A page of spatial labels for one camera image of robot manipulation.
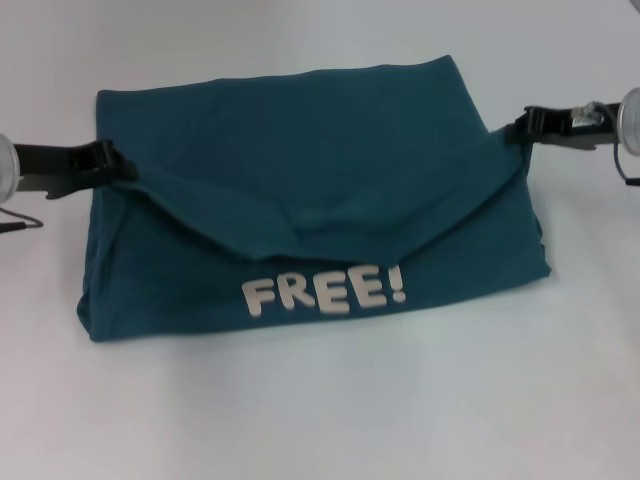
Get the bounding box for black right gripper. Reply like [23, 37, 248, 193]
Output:
[504, 103, 621, 150]

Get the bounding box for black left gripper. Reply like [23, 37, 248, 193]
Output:
[14, 140, 139, 199]

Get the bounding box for teal blue t-shirt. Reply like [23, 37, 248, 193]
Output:
[77, 55, 554, 346]

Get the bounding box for right arm cable with connector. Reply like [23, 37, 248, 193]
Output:
[569, 101, 640, 187]

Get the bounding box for arm cable with connector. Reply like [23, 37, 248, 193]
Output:
[0, 207, 45, 234]
[569, 101, 640, 187]

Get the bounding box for left arm cable with connector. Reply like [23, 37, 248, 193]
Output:
[0, 207, 45, 234]

